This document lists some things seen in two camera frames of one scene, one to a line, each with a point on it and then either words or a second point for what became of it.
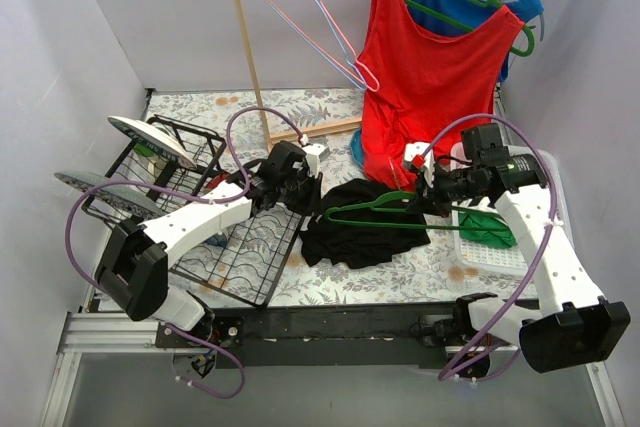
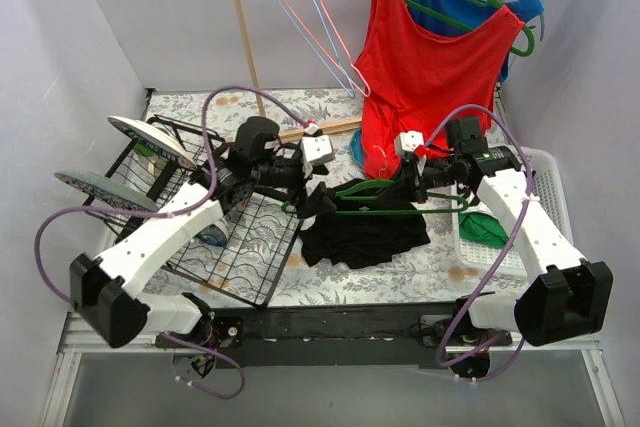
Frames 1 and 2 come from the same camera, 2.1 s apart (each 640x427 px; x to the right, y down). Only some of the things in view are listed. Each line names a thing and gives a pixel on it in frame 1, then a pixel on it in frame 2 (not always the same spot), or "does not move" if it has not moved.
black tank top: (359, 245) does not move
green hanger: (400, 201) -> (383, 189)
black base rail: (317, 335) does not move
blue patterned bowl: (217, 240) does not move
